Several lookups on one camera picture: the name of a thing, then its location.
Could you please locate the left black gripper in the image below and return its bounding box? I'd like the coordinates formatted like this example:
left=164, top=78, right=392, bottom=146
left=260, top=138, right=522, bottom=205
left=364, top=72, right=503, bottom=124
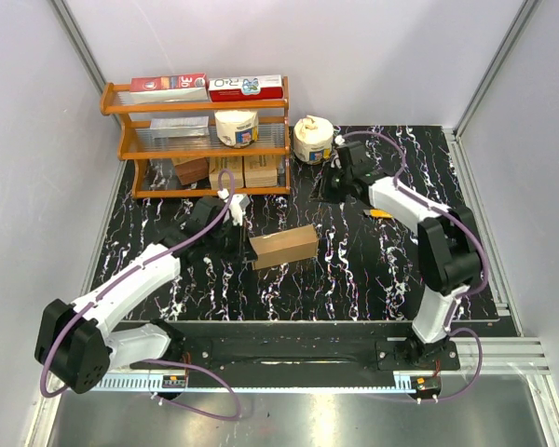
left=206, top=220, right=258, bottom=264

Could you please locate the yellow utility knife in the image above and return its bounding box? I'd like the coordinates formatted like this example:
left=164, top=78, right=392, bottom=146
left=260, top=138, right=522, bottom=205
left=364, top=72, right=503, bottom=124
left=363, top=210, right=392, bottom=219

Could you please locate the brown cardboard express box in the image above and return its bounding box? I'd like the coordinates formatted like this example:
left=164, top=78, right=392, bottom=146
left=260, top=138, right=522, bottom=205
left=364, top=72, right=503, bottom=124
left=250, top=224, right=319, bottom=270

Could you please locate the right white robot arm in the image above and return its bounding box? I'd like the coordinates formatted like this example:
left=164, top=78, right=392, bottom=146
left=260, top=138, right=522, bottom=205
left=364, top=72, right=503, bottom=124
left=318, top=142, right=487, bottom=369

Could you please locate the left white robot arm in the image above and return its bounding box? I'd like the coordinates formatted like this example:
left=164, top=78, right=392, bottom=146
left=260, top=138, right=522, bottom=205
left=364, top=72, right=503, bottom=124
left=34, top=190, right=257, bottom=394

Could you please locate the right small cardboard box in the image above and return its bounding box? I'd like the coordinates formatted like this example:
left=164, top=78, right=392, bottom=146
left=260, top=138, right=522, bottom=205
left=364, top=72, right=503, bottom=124
left=243, top=155, right=278, bottom=188

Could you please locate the small cardboard box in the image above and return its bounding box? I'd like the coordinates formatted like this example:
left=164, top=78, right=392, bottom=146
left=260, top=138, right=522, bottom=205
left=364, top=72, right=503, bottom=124
left=209, top=156, right=244, bottom=190
left=243, top=155, right=278, bottom=188

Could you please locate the middle small cardboard box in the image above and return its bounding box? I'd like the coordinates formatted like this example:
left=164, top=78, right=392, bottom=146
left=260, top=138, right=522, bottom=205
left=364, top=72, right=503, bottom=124
left=209, top=156, right=244, bottom=190

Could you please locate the dark brown small box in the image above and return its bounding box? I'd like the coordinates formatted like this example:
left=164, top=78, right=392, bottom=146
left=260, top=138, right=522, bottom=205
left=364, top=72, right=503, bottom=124
left=171, top=157, right=210, bottom=186

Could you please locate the red white toothpaste box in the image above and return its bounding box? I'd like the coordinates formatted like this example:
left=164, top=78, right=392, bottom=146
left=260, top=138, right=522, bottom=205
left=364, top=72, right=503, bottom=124
left=209, top=74, right=283, bottom=102

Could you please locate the red silver toothpaste box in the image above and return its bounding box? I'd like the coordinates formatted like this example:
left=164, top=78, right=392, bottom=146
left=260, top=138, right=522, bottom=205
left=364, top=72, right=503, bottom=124
left=129, top=73, right=209, bottom=104

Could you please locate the toilet paper roll on table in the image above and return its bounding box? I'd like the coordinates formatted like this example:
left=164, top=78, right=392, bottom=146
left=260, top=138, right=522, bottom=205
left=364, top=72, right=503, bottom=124
left=293, top=115, right=334, bottom=165

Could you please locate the orange wooden shelf rack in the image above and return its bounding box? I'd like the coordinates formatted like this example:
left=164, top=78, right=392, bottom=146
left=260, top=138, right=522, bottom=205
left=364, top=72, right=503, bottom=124
left=100, top=75, right=291, bottom=199

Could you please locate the toilet paper roll on shelf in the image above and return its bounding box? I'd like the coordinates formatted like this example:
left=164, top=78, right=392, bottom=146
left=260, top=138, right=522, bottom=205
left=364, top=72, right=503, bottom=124
left=214, top=110, right=259, bottom=148

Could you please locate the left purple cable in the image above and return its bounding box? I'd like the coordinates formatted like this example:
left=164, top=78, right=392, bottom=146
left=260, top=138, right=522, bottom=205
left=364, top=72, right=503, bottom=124
left=39, top=169, right=242, bottom=422

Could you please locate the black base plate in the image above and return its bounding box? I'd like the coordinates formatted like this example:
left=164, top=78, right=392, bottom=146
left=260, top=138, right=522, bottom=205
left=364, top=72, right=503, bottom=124
left=130, top=319, right=462, bottom=390

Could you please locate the aluminium frame rail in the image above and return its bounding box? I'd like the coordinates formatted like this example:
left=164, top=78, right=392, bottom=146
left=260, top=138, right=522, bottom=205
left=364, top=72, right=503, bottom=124
left=46, top=334, right=553, bottom=378

